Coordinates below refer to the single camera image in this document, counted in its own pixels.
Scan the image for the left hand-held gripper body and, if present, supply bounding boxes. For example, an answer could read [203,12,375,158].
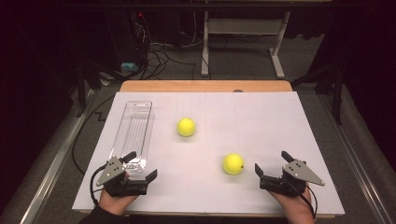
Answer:
[95,156,149,198]

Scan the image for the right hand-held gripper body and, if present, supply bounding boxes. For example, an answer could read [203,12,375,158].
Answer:
[259,159,326,198]

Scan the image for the clear plastic container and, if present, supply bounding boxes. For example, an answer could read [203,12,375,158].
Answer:
[108,100,156,174]

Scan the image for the yellow tennis ball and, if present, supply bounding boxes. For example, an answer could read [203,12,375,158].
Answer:
[177,117,197,138]
[221,152,246,176]

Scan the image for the person's left hand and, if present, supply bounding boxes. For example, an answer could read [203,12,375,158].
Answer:
[98,189,138,217]

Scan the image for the person's right hand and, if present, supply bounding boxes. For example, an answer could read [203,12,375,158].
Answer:
[269,186,314,218]

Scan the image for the white board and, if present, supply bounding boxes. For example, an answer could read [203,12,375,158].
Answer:
[72,91,346,217]

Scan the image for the black stand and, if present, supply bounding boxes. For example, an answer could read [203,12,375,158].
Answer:
[76,60,125,119]
[290,60,345,125]

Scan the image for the teal small box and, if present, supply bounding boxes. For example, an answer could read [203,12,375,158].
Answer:
[120,62,139,72]

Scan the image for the wooden table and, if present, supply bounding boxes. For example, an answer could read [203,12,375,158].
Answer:
[78,79,336,219]

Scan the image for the dark computer tower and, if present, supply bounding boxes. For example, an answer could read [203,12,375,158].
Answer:
[104,10,149,66]

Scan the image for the white metal stand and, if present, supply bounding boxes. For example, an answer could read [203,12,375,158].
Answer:
[200,10,292,80]

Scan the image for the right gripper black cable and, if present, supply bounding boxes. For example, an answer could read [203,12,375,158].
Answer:
[288,181,318,220]

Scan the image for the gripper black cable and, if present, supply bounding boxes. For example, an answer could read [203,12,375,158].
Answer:
[288,181,318,220]
[90,164,108,207]

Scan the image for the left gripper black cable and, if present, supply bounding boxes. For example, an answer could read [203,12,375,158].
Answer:
[90,164,108,207]

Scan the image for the black floor cable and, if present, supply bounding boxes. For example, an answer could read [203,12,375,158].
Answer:
[71,94,117,175]

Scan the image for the metal floor rail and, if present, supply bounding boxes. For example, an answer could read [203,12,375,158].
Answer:
[18,90,97,224]
[317,92,396,224]

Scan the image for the tangle of cables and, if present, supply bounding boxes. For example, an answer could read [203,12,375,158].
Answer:
[134,12,206,80]

